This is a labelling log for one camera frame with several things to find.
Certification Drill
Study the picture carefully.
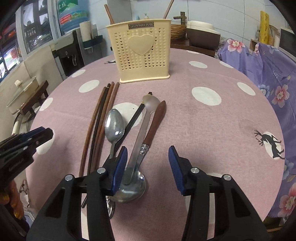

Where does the frosted translucent ladle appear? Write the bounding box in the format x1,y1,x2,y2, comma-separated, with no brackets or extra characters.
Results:
122,94,160,185

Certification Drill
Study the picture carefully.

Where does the dark brown chopstick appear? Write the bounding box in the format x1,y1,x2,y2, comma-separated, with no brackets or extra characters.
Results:
90,81,121,173

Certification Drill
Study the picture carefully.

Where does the stainless steel spoon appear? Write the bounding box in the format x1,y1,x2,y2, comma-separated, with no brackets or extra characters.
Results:
104,108,125,219

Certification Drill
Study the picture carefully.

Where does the beige electric pot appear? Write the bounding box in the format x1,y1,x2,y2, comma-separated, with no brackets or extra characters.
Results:
6,76,39,115

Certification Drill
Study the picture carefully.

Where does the woven wicker basket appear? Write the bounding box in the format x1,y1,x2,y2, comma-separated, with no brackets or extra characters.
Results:
171,24,187,40

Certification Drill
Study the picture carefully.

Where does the brown wooden chopstick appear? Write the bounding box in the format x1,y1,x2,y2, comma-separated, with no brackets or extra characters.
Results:
78,87,107,177

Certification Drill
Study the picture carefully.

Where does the brown white cooker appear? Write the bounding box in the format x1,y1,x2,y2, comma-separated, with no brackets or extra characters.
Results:
187,21,221,50

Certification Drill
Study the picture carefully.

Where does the beige plastic utensil holder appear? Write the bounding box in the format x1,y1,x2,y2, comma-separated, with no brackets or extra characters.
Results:
106,19,171,83

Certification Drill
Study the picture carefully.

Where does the purple floral cloth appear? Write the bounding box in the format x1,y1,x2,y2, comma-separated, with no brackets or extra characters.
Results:
218,39,295,218

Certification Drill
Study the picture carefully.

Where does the blue water bottle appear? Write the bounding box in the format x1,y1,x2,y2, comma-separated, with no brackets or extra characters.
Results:
57,0,89,33

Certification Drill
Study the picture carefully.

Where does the water dispenser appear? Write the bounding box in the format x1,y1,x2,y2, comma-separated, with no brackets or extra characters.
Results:
50,30,85,79

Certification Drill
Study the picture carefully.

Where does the black chopstick yellow tip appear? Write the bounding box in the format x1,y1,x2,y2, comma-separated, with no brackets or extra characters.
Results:
81,91,153,208

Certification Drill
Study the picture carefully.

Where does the thin brown chopstick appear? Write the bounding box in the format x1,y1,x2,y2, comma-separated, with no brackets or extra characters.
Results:
163,0,174,19

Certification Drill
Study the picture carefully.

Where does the pink polka dot tablecloth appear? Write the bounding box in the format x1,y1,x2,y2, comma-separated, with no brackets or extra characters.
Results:
26,49,285,240

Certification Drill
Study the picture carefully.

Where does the large steel ladle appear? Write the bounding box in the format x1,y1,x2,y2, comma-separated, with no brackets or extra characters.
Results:
110,170,147,203

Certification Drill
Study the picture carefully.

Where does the reddish wooden chopstick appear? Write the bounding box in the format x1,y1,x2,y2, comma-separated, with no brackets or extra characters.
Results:
104,4,115,25

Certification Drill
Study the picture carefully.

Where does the wooden stool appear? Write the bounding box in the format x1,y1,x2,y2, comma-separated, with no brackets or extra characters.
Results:
20,80,49,117

